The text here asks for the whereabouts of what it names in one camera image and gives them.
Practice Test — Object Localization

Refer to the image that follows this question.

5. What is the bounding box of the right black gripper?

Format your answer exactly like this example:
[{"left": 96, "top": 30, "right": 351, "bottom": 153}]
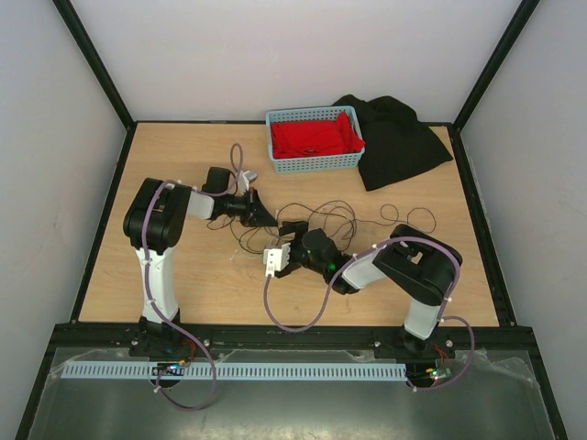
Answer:
[{"left": 275, "top": 220, "right": 328, "bottom": 280}]

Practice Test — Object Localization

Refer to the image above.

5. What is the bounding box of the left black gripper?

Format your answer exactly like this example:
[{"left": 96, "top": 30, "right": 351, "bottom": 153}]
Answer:
[{"left": 222, "top": 187, "right": 279, "bottom": 227}]

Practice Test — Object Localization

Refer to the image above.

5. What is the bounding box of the black wire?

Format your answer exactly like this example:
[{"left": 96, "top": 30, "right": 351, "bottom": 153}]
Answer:
[{"left": 238, "top": 199, "right": 359, "bottom": 254}]

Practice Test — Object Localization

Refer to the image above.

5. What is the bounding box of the white thin wire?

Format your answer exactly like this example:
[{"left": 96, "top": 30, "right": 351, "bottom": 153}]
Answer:
[{"left": 228, "top": 237, "right": 281, "bottom": 263}]

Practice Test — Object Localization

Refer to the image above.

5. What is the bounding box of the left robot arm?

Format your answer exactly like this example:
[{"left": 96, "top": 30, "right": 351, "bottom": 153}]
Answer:
[{"left": 123, "top": 167, "right": 277, "bottom": 356}]

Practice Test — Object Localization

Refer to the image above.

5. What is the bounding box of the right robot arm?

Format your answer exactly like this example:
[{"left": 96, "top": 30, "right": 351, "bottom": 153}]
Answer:
[{"left": 263, "top": 222, "right": 462, "bottom": 357}]

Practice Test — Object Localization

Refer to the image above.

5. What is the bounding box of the blue perforated plastic basket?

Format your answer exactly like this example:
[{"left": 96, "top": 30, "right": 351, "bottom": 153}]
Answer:
[{"left": 265, "top": 105, "right": 365, "bottom": 173}]

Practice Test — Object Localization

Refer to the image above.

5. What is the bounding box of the red cloth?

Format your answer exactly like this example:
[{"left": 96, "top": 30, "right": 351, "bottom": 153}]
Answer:
[{"left": 270, "top": 113, "right": 365, "bottom": 160}]

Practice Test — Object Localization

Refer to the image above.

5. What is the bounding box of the black cloth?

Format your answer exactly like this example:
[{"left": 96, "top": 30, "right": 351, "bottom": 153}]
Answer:
[{"left": 334, "top": 94, "right": 453, "bottom": 192}]

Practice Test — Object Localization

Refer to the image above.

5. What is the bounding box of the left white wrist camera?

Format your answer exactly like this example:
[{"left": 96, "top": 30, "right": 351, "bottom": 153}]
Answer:
[{"left": 238, "top": 170, "right": 258, "bottom": 193}]

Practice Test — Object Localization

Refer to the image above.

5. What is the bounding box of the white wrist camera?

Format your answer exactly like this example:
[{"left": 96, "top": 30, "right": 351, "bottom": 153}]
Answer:
[
  {"left": 262, "top": 243, "right": 291, "bottom": 277},
  {"left": 238, "top": 170, "right": 258, "bottom": 193}
]

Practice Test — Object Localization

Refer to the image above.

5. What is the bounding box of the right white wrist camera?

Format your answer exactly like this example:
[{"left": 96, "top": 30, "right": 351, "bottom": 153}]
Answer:
[{"left": 262, "top": 243, "right": 291, "bottom": 277}]

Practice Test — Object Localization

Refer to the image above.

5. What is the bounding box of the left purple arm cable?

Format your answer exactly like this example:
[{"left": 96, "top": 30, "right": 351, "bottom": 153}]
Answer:
[{"left": 139, "top": 143, "right": 245, "bottom": 410}]

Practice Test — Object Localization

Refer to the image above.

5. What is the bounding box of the black metal frame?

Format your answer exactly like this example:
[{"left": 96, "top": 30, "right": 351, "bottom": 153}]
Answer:
[{"left": 16, "top": 1, "right": 567, "bottom": 439}]

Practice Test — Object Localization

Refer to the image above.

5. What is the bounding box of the grey slotted cable duct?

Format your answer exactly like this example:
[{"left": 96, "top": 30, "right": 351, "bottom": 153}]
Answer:
[{"left": 59, "top": 361, "right": 405, "bottom": 382}]

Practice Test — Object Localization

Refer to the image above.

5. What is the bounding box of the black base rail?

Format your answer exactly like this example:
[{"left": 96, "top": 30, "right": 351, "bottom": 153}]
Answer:
[{"left": 47, "top": 323, "right": 539, "bottom": 360}]

